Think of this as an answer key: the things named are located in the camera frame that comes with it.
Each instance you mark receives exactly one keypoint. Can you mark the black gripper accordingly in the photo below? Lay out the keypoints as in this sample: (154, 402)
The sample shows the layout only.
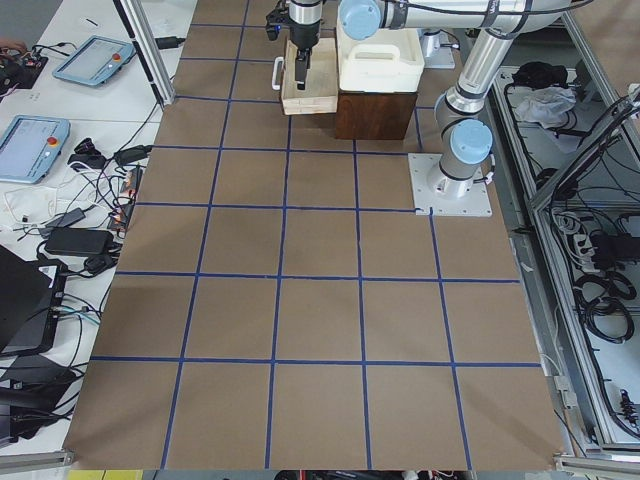
(302, 36)

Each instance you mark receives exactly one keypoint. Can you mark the wooden drawer with white handle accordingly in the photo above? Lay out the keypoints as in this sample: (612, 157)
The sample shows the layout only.
(320, 95)

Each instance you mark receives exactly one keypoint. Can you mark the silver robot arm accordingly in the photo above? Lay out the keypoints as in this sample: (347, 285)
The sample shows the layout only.
(466, 140)

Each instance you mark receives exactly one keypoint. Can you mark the dark wooden drawer cabinet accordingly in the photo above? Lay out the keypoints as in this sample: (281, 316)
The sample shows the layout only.
(373, 116)

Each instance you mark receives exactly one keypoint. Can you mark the white plastic tray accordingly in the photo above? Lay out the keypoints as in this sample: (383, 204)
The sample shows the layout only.
(390, 61)

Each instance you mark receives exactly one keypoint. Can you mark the blue teach pendant far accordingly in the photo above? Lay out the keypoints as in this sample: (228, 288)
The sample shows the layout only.
(96, 61)

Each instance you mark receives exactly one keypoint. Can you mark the blue teach pendant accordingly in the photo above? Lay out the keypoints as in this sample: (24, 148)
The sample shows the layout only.
(29, 147)
(96, 61)

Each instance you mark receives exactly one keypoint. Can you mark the crumpled white cloth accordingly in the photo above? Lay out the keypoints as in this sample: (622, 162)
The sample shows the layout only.
(548, 107)

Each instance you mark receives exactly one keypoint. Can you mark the blue teach pendant near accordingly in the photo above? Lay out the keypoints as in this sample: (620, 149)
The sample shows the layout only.
(29, 147)

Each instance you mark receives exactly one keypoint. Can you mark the black power brick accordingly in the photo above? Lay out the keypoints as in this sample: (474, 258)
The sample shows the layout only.
(78, 242)

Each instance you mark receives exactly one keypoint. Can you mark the black laptop stand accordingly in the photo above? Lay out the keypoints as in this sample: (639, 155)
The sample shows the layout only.
(30, 293)

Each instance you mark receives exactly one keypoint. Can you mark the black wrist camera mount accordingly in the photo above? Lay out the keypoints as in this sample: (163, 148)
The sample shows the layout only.
(276, 19)

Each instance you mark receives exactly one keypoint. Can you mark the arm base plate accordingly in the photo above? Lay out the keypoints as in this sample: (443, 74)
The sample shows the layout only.
(436, 50)
(436, 194)

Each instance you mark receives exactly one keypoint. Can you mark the aluminium frame post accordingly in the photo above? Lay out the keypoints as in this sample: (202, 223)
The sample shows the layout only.
(137, 27)

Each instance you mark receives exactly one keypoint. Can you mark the aluminium side rack frame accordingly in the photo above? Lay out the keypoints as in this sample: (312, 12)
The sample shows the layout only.
(576, 189)

